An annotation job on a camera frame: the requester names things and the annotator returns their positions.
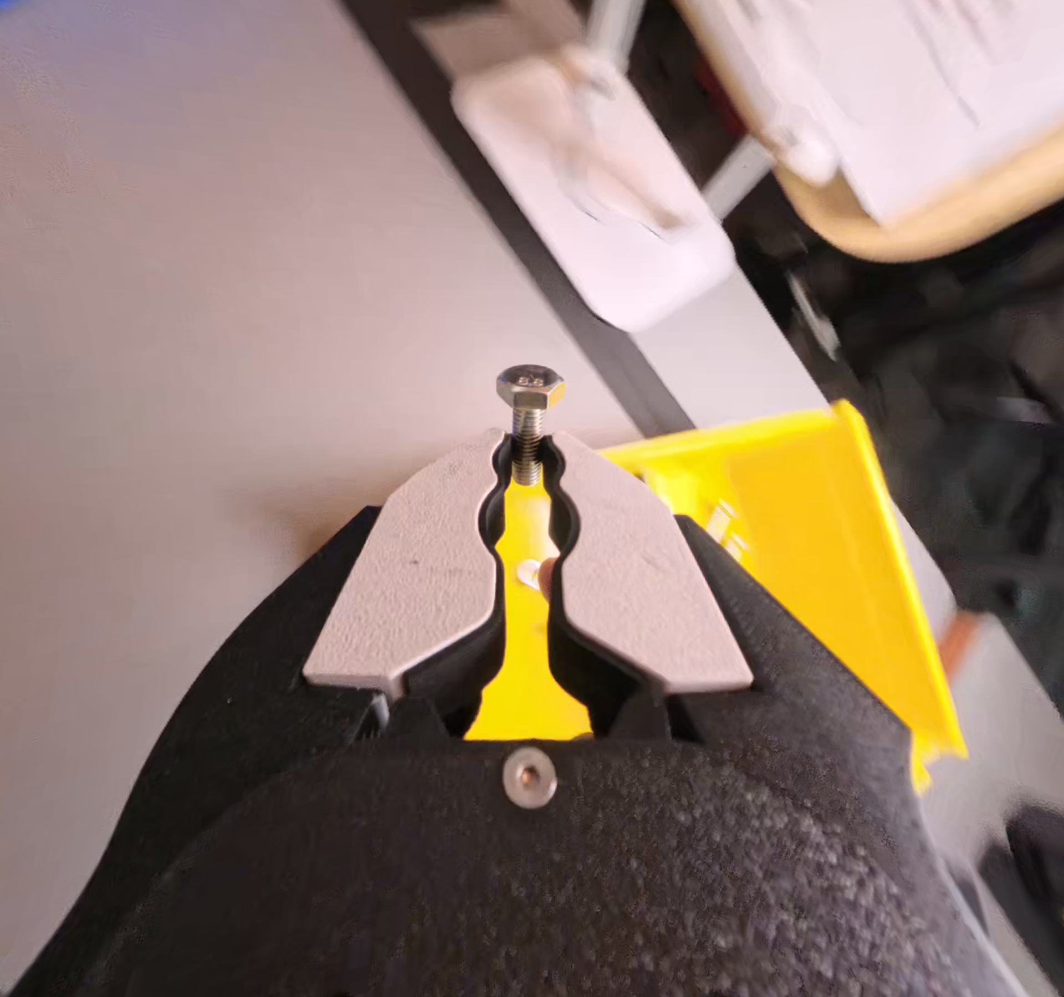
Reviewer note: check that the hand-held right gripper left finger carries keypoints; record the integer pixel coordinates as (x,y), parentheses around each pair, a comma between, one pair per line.
(407,590)

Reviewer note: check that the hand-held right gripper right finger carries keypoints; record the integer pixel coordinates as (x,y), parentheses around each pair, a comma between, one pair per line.
(648,590)

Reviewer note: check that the yellow plastic bin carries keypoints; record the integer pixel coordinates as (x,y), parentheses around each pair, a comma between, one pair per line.
(815,531)

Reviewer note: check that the person's right hand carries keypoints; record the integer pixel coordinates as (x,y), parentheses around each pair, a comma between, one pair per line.
(547,577)

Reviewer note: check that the black office chair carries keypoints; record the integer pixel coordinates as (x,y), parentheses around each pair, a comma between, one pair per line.
(956,432)

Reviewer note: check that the wooden document board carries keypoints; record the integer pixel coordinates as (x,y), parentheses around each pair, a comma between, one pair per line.
(956,224)

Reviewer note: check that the printed instruction sheet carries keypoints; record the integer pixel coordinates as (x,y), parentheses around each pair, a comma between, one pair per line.
(898,58)

